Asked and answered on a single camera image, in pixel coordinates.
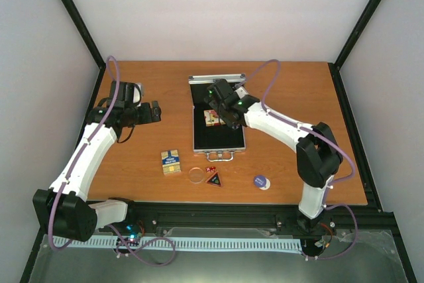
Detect red yellow card deck box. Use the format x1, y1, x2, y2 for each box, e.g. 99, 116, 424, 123
203, 109, 225, 127

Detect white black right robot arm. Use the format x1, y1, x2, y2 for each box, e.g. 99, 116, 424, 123
205, 79, 343, 220

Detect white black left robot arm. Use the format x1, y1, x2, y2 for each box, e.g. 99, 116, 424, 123
32, 81, 161, 243

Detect aluminium poker case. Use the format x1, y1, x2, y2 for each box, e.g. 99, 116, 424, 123
188, 74, 246, 162

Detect blue gold card deck box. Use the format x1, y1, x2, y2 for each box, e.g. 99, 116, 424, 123
161, 149, 182, 175

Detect red dice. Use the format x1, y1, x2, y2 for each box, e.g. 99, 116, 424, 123
206, 166, 216, 173

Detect red black triangular chip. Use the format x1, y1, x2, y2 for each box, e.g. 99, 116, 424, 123
205, 171, 223, 187

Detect clear round dealer button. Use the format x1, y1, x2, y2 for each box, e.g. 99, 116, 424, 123
188, 167, 205, 184

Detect purple round blind button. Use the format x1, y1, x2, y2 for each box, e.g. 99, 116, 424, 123
253, 175, 267, 188

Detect white round button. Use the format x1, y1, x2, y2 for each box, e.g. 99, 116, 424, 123
258, 178, 270, 190

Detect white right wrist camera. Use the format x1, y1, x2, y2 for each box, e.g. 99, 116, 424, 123
235, 86, 248, 99

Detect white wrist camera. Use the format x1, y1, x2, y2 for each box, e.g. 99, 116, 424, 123
235, 86, 248, 99
133, 83, 144, 106

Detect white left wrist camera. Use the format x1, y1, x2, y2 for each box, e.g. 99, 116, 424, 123
133, 83, 144, 106

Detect black aluminium frame rail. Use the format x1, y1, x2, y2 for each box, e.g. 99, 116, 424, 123
41, 200, 397, 241

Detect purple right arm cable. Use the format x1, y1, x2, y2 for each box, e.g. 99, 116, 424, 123
237, 59, 360, 261

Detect light blue cable duct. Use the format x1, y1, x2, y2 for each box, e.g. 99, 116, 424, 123
68, 234, 302, 254

